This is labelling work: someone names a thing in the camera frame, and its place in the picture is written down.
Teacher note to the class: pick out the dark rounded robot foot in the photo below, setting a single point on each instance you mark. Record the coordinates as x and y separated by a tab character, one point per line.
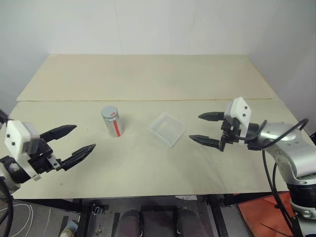
186	222
128	223

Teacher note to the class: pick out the cream tabletop board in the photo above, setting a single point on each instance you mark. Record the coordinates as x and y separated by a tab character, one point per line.
145	76

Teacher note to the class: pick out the clear plastic square container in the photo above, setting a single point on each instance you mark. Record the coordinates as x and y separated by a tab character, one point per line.
168	129

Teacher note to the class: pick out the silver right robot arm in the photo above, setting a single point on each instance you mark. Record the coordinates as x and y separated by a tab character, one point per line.
287	150

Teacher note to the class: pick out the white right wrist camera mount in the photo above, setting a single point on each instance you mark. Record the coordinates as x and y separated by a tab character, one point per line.
240	111

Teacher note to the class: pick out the orange red floor mat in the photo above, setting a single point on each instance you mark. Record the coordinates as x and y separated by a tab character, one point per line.
265	214

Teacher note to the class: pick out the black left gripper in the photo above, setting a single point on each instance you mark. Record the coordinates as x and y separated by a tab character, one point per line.
41	158

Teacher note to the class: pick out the black table frame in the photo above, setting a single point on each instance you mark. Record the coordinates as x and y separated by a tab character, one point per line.
138	209

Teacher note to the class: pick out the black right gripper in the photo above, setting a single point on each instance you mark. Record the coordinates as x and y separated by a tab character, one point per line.
229	137

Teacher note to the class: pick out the silver can with red label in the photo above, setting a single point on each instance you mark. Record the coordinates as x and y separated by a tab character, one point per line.
113	121

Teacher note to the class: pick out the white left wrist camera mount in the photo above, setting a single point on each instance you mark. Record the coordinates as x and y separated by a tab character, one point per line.
15	138

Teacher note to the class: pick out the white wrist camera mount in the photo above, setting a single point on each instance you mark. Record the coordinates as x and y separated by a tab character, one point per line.
15	138
240	111

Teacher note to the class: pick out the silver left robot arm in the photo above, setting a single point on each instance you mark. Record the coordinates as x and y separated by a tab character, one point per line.
8	174

